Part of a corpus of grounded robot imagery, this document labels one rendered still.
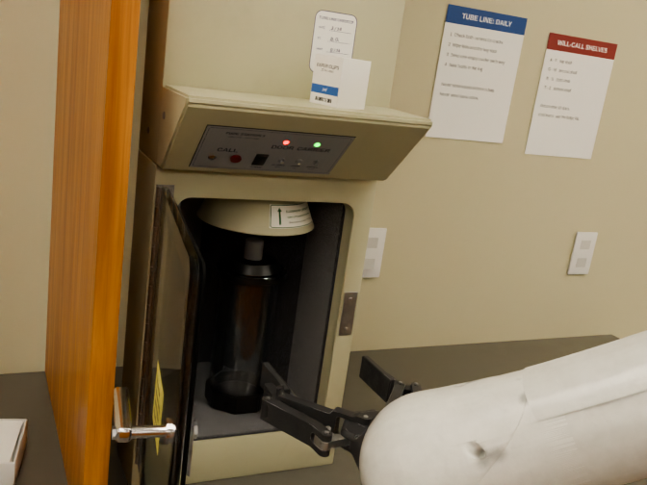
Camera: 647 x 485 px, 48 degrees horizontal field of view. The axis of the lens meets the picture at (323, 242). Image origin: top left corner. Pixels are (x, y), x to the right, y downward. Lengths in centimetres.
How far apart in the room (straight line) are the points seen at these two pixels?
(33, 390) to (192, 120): 70
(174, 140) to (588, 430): 56
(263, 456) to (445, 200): 77
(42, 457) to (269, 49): 68
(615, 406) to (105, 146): 57
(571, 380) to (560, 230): 142
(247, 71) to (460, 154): 81
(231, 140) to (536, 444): 53
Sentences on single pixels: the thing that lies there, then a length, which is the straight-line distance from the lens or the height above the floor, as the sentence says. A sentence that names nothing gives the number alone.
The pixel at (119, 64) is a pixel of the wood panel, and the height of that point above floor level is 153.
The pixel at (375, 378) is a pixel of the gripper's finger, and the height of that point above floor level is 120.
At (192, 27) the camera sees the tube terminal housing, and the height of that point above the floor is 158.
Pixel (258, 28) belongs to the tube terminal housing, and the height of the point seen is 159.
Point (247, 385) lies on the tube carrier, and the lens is 115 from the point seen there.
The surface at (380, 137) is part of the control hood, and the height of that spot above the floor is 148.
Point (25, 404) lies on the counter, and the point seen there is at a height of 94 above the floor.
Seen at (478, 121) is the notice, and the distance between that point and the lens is 167.
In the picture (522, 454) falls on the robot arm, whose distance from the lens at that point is 51.
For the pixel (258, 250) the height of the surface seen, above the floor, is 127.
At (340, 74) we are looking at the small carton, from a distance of 90.
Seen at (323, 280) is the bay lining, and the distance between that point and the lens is 113.
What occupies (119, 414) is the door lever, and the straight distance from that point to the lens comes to 76.
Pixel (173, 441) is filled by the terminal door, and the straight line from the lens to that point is 71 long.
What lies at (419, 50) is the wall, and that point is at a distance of 157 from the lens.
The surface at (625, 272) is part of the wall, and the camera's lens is 213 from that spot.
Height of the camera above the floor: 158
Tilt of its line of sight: 15 degrees down
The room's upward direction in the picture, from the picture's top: 8 degrees clockwise
